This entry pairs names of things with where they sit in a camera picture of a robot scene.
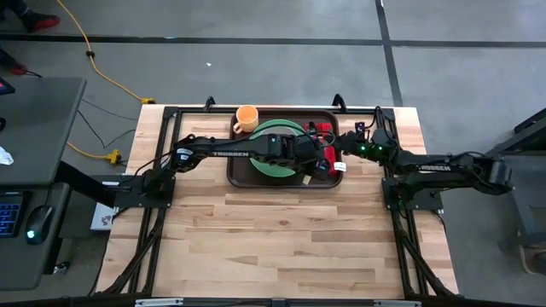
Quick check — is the orange mug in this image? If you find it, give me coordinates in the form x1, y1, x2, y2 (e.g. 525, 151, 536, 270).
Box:
232, 104, 260, 135

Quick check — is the brown plastic tray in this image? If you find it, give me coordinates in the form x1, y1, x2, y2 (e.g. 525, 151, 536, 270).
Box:
226, 109, 344, 190

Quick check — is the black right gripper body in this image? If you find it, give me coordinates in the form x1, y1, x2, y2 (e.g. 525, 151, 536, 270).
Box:
351, 122, 398, 161

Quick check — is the thin black floor cable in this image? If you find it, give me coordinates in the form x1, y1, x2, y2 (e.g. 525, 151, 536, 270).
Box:
76, 97, 138, 123
76, 109, 137, 150

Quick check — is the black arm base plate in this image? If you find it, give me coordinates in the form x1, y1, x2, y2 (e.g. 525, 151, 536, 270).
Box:
382, 177, 444, 211
113, 174, 176, 210

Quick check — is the yellow extension cable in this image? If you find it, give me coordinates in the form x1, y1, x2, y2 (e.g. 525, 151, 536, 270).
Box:
66, 142, 124, 166
55, 0, 157, 106

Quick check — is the silver metal bracket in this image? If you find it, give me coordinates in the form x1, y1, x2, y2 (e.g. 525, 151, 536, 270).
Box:
135, 298, 185, 307
373, 299, 422, 307

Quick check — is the black aluminium table frame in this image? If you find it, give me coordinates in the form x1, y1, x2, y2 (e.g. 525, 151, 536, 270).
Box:
96, 104, 460, 299

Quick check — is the backlit keyboard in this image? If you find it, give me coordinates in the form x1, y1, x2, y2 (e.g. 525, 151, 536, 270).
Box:
0, 191, 26, 239

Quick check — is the white printed box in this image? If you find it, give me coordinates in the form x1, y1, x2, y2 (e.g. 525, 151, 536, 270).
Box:
90, 201, 116, 232

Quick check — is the person's shoe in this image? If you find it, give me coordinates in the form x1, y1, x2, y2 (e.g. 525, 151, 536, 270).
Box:
0, 49, 27, 77
19, 10, 61, 33

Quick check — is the grey desk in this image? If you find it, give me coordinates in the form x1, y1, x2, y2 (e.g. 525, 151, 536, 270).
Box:
0, 76, 87, 292

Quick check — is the black computer mouse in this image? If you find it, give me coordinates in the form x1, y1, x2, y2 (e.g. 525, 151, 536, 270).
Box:
24, 205, 55, 246

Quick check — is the red cloth napkin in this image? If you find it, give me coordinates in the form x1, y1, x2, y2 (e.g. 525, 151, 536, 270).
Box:
304, 122, 348, 177

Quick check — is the grey metal table stand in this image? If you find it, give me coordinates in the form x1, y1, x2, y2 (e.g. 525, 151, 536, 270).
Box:
470, 107, 546, 249

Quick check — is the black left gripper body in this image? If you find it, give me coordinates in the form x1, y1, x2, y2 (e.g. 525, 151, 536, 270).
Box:
272, 134, 332, 181

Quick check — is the green plate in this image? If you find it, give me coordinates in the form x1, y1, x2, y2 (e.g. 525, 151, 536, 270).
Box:
248, 119, 309, 179

